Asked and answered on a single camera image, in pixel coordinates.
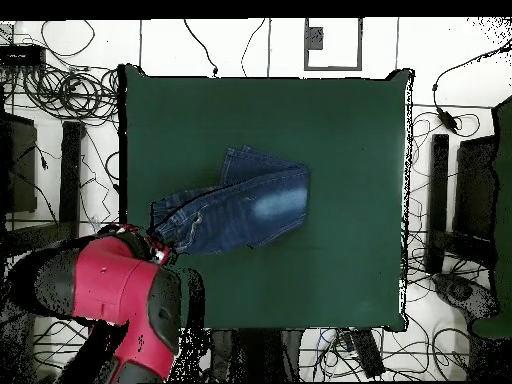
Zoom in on coiled black cable bundle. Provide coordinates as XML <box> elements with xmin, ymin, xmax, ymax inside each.
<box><xmin>21</xmin><ymin>63</ymin><xmax>120</xmax><ymax>123</ymax></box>

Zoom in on small grey box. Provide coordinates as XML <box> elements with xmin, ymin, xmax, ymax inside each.
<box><xmin>305</xmin><ymin>26</ymin><xmax>324</xmax><ymax>51</ymax></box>

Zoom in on black power strip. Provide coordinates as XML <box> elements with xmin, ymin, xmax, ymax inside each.
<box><xmin>350</xmin><ymin>328</ymin><xmax>386</xmax><ymax>380</ymax></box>

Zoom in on black power adapter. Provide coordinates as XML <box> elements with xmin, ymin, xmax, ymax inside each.
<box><xmin>436</xmin><ymin>106</ymin><xmax>460</xmax><ymax>134</ymax></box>

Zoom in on black stand bar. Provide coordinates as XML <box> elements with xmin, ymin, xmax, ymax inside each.
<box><xmin>58</xmin><ymin>120</ymin><xmax>86</xmax><ymax>239</ymax></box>
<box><xmin>425</xmin><ymin>133</ymin><xmax>450</xmax><ymax>275</ymax></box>

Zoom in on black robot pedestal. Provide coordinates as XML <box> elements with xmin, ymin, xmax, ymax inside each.
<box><xmin>207</xmin><ymin>328</ymin><xmax>303</xmax><ymax>383</ymax></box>

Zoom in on flat black electronics box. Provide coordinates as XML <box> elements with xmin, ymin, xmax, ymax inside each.
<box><xmin>0</xmin><ymin>44</ymin><xmax>48</xmax><ymax>68</ymax></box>

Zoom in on blue denim jeans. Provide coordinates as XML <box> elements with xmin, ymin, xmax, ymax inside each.
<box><xmin>147</xmin><ymin>144</ymin><xmax>311</xmax><ymax>256</ymax></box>

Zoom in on dark green table cloth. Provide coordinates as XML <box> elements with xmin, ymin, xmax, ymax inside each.
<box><xmin>118</xmin><ymin>63</ymin><xmax>416</xmax><ymax>333</ymax></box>

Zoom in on black cable with plug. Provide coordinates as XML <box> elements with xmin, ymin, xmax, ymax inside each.
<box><xmin>183</xmin><ymin>18</ymin><xmax>220</xmax><ymax>78</ymax></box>

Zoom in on large black box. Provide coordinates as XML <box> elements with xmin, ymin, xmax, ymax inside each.
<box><xmin>453</xmin><ymin>133</ymin><xmax>501</xmax><ymax>241</ymax></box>
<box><xmin>0</xmin><ymin>111</ymin><xmax>39</xmax><ymax>215</ymax></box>

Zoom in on hanging dark green cloth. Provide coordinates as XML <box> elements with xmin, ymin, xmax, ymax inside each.
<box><xmin>471</xmin><ymin>95</ymin><xmax>512</xmax><ymax>340</ymax></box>

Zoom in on black wheeled stand base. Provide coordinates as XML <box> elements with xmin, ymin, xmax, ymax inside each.
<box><xmin>431</xmin><ymin>271</ymin><xmax>501</xmax><ymax>323</ymax></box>

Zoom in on grey rectangular frame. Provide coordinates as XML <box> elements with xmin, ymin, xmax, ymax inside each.
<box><xmin>303</xmin><ymin>17</ymin><xmax>364</xmax><ymax>72</ymax></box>

